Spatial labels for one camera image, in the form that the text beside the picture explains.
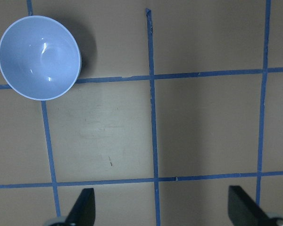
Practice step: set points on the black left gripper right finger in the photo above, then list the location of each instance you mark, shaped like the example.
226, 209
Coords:
243, 211

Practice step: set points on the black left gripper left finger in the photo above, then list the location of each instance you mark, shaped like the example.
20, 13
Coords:
83, 211

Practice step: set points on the blue bowl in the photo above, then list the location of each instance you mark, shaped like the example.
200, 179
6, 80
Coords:
39, 58

